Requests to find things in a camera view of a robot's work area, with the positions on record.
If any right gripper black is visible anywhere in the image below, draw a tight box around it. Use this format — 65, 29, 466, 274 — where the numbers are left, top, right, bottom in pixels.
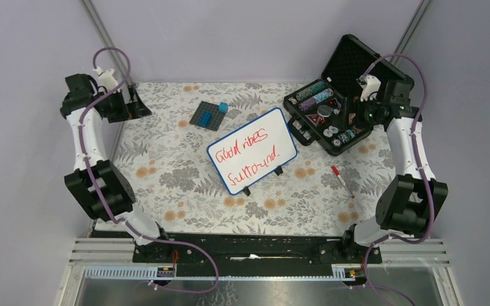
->
331, 94, 383, 131

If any white marker pen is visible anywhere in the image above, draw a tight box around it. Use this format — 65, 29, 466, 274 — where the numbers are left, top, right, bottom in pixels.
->
334, 173, 355, 199

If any blue framed whiteboard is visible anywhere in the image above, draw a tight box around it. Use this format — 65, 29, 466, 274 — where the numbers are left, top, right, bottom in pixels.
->
207, 107, 298, 196

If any red marker cap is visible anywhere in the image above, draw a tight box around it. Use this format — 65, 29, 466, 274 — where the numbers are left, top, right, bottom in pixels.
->
331, 166, 340, 176

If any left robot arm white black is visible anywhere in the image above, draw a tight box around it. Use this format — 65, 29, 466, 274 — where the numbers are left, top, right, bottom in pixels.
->
60, 68, 172, 262

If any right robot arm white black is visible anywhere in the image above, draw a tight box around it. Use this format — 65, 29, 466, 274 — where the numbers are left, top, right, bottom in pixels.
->
340, 75, 448, 263

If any black poker chip case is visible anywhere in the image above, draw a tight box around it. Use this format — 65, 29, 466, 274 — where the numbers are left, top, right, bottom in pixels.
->
283, 34, 418, 156

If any blue lego brick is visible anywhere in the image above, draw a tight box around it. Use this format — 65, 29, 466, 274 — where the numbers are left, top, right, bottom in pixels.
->
198, 112, 212, 128

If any dark grey lego baseplate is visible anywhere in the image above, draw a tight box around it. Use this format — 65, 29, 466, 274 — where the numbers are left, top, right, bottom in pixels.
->
189, 101, 228, 131

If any light blue cube block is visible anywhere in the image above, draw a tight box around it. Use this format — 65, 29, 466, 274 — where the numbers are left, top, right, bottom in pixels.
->
218, 103, 228, 113

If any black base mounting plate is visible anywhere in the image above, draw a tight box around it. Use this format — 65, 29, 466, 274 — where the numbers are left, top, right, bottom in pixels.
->
133, 233, 382, 270

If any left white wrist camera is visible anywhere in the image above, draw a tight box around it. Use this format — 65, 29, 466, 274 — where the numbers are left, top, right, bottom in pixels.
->
93, 66, 119, 91

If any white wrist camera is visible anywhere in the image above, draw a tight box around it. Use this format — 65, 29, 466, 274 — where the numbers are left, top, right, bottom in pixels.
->
93, 66, 119, 91
357, 75, 382, 102

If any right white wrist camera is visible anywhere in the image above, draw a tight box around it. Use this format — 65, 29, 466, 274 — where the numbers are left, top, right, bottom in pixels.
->
357, 75, 382, 102

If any whiteboard wire stand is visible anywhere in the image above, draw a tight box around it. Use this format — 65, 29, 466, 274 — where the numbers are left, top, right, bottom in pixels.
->
242, 166, 284, 196

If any white slotted cable duct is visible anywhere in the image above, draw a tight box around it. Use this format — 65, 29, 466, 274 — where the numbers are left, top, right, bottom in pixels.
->
85, 262, 364, 281

